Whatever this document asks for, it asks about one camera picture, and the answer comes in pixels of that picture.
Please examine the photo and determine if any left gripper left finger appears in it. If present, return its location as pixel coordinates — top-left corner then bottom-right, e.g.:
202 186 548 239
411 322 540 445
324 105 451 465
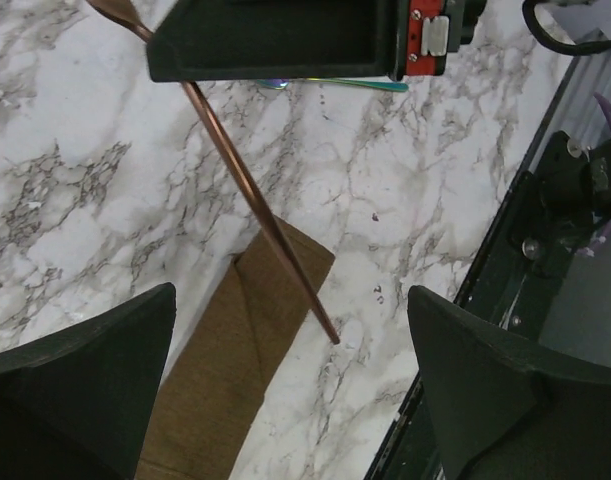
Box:
0 283 176 479

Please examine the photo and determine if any copper iridescent fork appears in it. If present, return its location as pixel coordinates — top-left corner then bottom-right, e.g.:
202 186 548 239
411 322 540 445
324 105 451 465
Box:
89 0 340 345

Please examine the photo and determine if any brown cloth napkin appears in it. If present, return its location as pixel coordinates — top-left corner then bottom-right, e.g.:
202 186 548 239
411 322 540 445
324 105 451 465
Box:
136 234 309 479

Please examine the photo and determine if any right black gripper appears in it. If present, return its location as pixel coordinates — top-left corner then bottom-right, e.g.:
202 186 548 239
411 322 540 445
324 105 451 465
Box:
389 0 485 81

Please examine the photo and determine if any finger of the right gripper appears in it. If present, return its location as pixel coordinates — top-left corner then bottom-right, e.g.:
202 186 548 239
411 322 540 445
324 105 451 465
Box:
146 0 398 82

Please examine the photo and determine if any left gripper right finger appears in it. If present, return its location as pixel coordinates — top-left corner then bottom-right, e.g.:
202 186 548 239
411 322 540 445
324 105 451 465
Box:
408 286 611 479

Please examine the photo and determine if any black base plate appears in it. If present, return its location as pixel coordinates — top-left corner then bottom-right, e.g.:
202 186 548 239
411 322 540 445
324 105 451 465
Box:
367 52 611 479

